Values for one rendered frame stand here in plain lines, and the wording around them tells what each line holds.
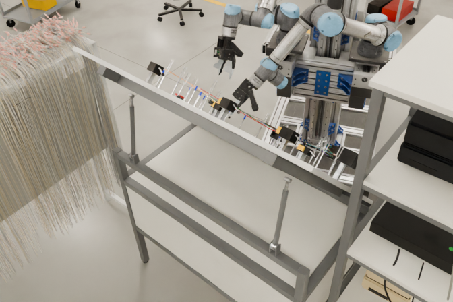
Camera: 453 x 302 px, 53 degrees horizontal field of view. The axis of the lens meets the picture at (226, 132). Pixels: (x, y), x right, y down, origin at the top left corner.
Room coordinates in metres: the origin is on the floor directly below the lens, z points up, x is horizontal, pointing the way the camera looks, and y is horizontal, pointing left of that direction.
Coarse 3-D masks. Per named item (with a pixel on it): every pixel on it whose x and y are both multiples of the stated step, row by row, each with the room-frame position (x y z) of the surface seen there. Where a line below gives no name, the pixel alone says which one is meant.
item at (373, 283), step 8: (368, 272) 1.11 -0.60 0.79; (368, 280) 1.10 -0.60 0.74; (376, 280) 1.09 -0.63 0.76; (368, 288) 1.10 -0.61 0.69; (376, 288) 1.08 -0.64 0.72; (392, 288) 1.04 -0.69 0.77; (384, 296) 1.05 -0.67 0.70; (392, 296) 1.03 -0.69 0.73; (400, 296) 1.02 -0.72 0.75; (408, 296) 1.00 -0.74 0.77
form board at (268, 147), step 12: (96, 60) 1.61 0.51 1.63; (120, 72) 1.51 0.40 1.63; (144, 84) 1.42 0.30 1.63; (168, 96) 1.34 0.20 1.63; (192, 108) 1.26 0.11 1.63; (216, 120) 1.19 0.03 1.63; (240, 132) 1.12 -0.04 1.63; (264, 144) 1.06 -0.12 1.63; (288, 156) 1.00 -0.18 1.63; (312, 168) 0.94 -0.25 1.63; (336, 180) 1.08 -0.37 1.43
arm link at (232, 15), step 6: (228, 6) 2.08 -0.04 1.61; (234, 6) 2.08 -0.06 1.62; (228, 12) 2.07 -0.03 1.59; (234, 12) 2.06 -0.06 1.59; (240, 12) 2.11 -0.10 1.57; (228, 18) 2.05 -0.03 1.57; (234, 18) 2.05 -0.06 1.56; (240, 18) 2.09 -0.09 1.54; (222, 24) 2.07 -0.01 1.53; (228, 24) 2.04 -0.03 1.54; (234, 24) 2.04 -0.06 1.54
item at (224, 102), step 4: (220, 100) 1.46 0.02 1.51; (224, 100) 1.44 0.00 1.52; (228, 100) 1.43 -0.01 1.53; (232, 100) 1.43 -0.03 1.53; (220, 104) 1.44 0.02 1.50; (224, 104) 1.43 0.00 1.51; (228, 104) 1.42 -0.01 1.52; (232, 104) 1.42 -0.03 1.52; (236, 104) 1.43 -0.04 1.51; (224, 108) 1.41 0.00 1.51; (228, 108) 1.41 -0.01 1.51; (232, 108) 1.42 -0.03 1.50; (236, 108) 1.40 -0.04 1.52; (220, 112) 1.42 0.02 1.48; (224, 112) 1.41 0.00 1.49; (232, 112) 1.41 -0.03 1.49; (240, 112) 1.37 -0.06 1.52; (220, 116) 1.41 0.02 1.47; (224, 116) 1.41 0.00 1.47
